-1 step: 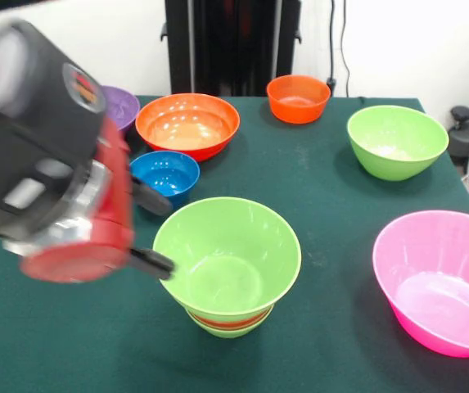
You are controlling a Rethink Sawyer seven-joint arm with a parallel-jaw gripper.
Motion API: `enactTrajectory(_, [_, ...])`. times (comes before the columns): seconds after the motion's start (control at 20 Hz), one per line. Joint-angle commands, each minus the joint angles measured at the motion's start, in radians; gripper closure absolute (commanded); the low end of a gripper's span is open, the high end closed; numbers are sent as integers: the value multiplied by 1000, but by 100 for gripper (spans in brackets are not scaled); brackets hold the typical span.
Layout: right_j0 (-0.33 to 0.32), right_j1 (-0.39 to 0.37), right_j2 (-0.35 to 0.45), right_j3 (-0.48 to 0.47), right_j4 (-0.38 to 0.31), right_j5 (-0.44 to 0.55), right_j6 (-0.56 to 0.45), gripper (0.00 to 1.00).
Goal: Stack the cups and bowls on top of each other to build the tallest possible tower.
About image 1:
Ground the dark green table cloth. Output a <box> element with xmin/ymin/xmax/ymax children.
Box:
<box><xmin>0</xmin><ymin>94</ymin><xmax>469</xmax><ymax>393</ymax></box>

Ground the purple bowl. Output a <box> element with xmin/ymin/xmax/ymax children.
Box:
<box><xmin>101</xmin><ymin>85</ymin><xmax>142</xmax><ymax>133</ymax></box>

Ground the black wall cable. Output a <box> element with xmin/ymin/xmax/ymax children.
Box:
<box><xmin>323</xmin><ymin>0</ymin><xmax>352</xmax><ymax>98</ymax></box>

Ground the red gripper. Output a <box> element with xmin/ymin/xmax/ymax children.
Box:
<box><xmin>19</xmin><ymin>118</ymin><xmax>176</xmax><ymax>284</ymax></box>

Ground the large orange bowl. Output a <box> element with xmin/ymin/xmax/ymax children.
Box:
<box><xmin>134</xmin><ymin>93</ymin><xmax>241</xmax><ymax>163</ymax></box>

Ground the small translucent orange bowl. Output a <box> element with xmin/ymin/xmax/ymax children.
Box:
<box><xmin>266</xmin><ymin>74</ymin><xmax>332</xmax><ymax>125</ymax></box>
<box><xmin>187</xmin><ymin>309</ymin><xmax>273</xmax><ymax>331</ymax></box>

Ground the large pink bowl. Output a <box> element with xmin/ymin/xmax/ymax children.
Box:
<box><xmin>372</xmin><ymin>210</ymin><xmax>469</xmax><ymax>359</ymax></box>

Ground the large green bowl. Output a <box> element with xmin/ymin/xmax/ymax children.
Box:
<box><xmin>152</xmin><ymin>196</ymin><xmax>303</xmax><ymax>323</ymax></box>
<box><xmin>347</xmin><ymin>105</ymin><xmax>450</xmax><ymax>182</ymax></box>

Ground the small dark blue bowl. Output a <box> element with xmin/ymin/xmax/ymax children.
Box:
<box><xmin>129</xmin><ymin>150</ymin><xmax>201</xmax><ymax>210</ymax></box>

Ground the small green bowl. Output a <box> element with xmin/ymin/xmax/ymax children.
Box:
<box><xmin>184</xmin><ymin>306</ymin><xmax>275</xmax><ymax>339</ymax></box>

